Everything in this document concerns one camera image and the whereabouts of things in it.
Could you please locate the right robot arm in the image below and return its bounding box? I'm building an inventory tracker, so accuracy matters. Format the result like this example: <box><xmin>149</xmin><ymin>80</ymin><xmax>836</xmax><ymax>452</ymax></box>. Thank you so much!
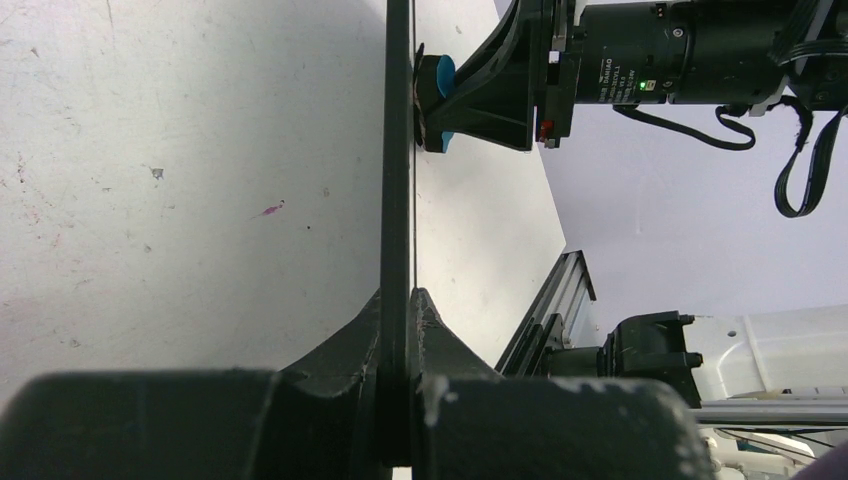
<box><xmin>416</xmin><ymin>106</ymin><xmax>847</xmax><ymax>363</ymax></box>

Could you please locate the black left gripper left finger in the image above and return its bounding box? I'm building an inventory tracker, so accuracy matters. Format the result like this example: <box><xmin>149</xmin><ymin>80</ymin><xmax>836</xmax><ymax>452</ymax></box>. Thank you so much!
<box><xmin>252</xmin><ymin>294</ymin><xmax>382</xmax><ymax>479</ymax></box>

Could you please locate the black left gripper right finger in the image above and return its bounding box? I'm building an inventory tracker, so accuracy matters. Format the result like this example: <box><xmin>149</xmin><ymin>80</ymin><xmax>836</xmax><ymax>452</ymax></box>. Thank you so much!
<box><xmin>410</xmin><ymin>288</ymin><xmax>517</xmax><ymax>479</ymax></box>

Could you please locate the blue whiteboard eraser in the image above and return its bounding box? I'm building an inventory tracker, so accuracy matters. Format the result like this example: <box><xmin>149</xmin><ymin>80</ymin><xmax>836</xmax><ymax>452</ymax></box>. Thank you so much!
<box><xmin>413</xmin><ymin>43</ymin><xmax>456</xmax><ymax>154</ymax></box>

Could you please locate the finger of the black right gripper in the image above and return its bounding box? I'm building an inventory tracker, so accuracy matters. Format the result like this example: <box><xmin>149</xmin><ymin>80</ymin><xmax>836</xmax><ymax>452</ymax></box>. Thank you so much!
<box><xmin>428</xmin><ymin>1</ymin><xmax>537</xmax><ymax>151</ymax></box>

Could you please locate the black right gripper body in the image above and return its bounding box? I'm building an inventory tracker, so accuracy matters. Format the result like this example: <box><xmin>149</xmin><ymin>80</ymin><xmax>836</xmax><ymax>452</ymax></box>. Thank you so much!
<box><xmin>534</xmin><ymin>1</ymin><xmax>583</xmax><ymax>149</ymax></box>

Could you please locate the black framed small whiteboard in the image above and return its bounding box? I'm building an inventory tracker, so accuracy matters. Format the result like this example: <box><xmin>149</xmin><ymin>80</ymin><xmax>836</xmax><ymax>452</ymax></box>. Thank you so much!
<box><xmin>377</xmin><ymin>1</ymin><xmax>416</xmax><ymax>467</ymax></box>

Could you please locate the aluminium frame rail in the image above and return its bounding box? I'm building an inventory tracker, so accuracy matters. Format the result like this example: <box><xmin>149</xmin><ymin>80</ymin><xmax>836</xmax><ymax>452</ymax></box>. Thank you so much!
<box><xmin>495</xmin><ymin>250</ymin><xmax>596</xmax><ymax>377</ymax></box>

